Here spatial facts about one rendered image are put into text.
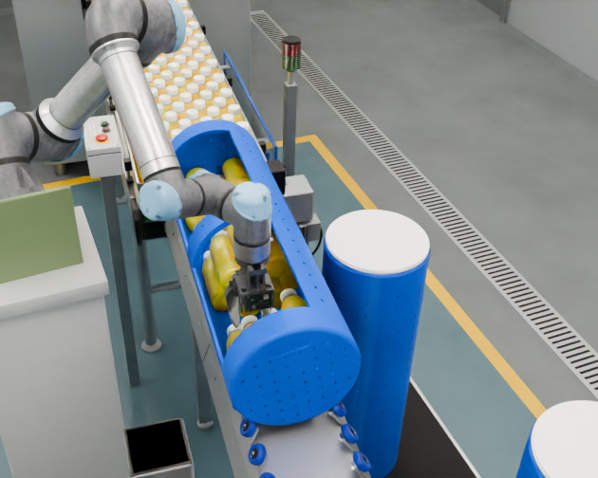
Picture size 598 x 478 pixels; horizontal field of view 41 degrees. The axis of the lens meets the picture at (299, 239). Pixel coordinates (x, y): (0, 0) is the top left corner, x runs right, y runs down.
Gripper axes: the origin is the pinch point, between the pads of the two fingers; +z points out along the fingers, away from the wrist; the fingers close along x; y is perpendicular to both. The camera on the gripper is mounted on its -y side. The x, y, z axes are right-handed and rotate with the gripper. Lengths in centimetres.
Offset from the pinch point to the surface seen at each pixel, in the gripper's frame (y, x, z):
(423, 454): -21, 65, 96
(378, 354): -15, 40, 36
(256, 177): -38.5, 11.1, -10.8
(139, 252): -108, -15, 62
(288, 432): 18.3, 4.3, 18.2
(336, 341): 18.4, 13.6, -7.2
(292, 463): 26.5, 3.0, 18.2
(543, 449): 44, 50, 7
